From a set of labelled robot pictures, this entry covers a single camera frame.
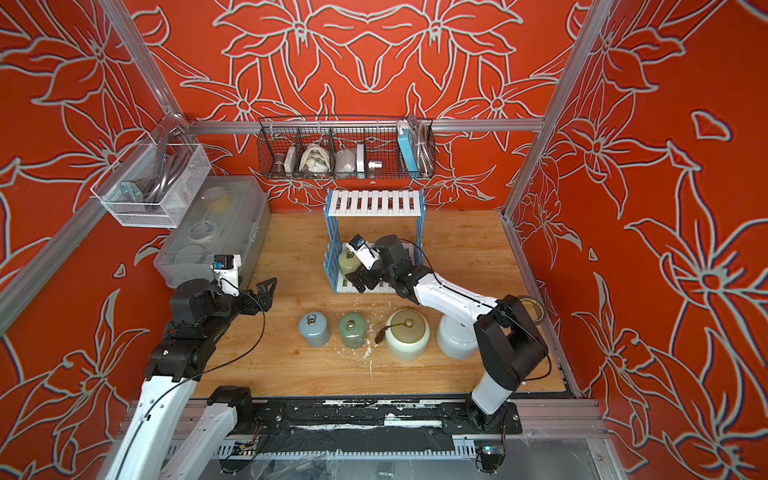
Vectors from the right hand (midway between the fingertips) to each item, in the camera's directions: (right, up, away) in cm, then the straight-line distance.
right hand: (351, 263), depth 84 cm
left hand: (-22, -2, -11) cm, 25 cm away
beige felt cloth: (-12, +32, +7) cm, 35 cm away
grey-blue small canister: (-10, -18, -4) cm, 21 cm away
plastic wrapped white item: (-3, +32, +10) cm, 33 cm away
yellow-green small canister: (-2, -1, +8) cm, 9 cm away
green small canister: (+1, -17, -4) cm, 18 cm away
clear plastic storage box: (-40, +14, +8) cm, 43 cm away
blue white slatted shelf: (+5, +18, +2) cm, 18 cm away
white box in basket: (+2, +31, +6) cm, 32 cm away
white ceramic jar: (+29, -20, -7) cm, 35 cm away
